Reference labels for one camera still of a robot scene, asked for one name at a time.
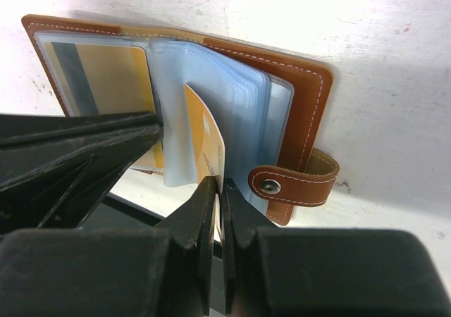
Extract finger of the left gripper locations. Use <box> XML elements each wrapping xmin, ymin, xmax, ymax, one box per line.
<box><xmin>1</xmin><ymin>112</ymin><xmax>161</xmax><ymax>144</ymax></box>
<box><xmin>1</xmin><ymin>125</ymin><xmax>163</xmax><ymax>232</ymax></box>

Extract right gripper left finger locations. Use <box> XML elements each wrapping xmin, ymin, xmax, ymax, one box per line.
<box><xmin>1</xmin><ymin>177</ymin><xmax>218</xmax><ymax>316</ymax></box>

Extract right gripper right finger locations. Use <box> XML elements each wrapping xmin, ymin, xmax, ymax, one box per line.
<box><xmin>220</xmin><ymin>179</ymin><xmax>450</xmax><ymax>316</ymax></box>

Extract gold card magnetic stripe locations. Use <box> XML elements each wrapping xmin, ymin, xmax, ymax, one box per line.
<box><xmin>45</xmin><ymin>42</ymin><xmax>165</xmax><ymax>172</ymax></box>

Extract gold card with chip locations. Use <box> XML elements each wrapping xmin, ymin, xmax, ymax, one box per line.
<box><xmin>184</xmin><ymin>84</ymin><xmax>225</xmax><ymax>242</ymax></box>

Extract brown leather card holder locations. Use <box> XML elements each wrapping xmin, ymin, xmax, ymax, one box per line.
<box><xmin>22</xmin><ymin>15</ymin><xmax>340</xmax><ymax>225</ymax></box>

